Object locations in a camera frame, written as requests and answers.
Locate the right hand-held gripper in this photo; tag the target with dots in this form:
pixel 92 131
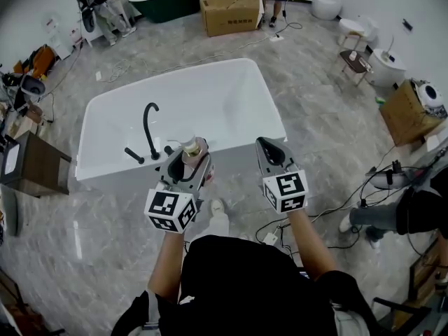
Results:
pixel 285 191

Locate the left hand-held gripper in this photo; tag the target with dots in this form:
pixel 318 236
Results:
pixel 170 206

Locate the clear pump bottle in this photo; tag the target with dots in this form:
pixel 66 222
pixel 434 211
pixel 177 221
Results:
pixel 192 152

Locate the white bathtub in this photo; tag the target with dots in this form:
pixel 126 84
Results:
pixel 210 96

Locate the person's right forearm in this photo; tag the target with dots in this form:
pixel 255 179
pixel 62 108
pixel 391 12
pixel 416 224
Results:
pixel 311 243

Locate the person's left forearm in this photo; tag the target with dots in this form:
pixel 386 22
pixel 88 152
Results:
pixel 166 264

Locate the dark green bathtub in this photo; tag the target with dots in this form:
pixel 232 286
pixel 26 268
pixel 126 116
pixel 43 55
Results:
pixel 164 2

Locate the black faucet knob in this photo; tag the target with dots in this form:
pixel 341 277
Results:
pixel 168 150

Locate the black curved faucet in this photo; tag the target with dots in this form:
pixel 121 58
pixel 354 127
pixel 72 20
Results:
pixel 148 135

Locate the person's leg and white shoe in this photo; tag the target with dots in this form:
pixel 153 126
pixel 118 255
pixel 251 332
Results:
pixel 218 217

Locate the white power strip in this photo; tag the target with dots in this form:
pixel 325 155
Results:
pixel 276 37

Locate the brown wooden stool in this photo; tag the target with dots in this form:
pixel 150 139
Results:
pixel 355 61

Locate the person's black shirt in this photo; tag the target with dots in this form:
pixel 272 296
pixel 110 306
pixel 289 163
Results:
pixel 245 285

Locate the open cardboard box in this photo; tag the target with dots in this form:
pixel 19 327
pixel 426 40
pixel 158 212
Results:
pixel 406 117

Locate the white round stool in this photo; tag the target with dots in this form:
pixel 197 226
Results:
pixel 351 28

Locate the dark wooden cabinet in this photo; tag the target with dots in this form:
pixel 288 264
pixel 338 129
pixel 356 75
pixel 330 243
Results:
pixel 38 166

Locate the large cardboard box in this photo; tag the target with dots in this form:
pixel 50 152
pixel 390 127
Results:
pixel 231 10

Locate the white round toilet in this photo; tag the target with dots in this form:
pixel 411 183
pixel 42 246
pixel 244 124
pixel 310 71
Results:
pixel 326 6

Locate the white round device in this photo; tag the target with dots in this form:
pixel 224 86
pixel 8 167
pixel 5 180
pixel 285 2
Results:
pixel 431 94

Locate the orange bag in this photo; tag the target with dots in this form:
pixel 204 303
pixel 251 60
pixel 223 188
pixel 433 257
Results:
pixel 43 61

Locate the black chair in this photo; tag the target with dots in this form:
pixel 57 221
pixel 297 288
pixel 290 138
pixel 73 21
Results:
pixel 402 310

